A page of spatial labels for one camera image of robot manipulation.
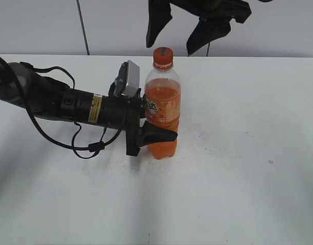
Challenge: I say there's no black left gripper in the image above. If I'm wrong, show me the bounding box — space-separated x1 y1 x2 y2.
103 88 178 156

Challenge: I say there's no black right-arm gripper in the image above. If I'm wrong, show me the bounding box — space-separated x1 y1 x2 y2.
146 0 252 55

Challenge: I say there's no orange soda plastic bottle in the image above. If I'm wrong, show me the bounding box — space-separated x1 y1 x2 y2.
144 63 182 161

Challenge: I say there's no orange bottle cap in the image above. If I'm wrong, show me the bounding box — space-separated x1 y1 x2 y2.
153 47 174 66

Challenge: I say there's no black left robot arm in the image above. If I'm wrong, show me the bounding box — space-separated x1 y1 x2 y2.
0 57 149 156

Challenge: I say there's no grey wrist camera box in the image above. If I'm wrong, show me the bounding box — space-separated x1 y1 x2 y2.
113 60 140 97

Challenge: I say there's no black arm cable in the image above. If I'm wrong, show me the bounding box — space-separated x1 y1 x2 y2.
8 61 124 159

